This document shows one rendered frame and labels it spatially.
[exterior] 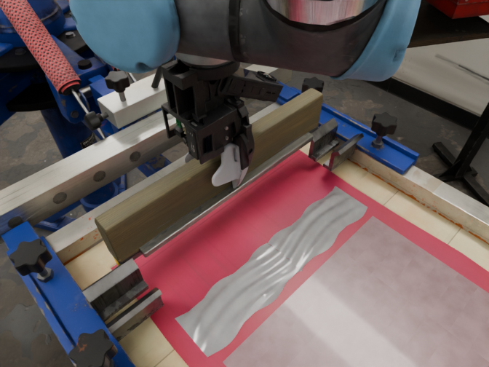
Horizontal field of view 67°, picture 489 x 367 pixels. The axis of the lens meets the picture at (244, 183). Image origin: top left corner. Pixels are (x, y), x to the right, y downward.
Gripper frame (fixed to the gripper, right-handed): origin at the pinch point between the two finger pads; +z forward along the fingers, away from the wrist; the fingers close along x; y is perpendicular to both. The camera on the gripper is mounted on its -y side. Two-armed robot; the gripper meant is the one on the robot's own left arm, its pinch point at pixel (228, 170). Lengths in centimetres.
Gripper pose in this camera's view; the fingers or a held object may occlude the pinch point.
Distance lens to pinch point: 57.0
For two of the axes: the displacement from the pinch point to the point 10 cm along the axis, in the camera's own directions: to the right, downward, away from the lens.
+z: 0.0, 6.8, 7.3
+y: -7.2, 5.1, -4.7
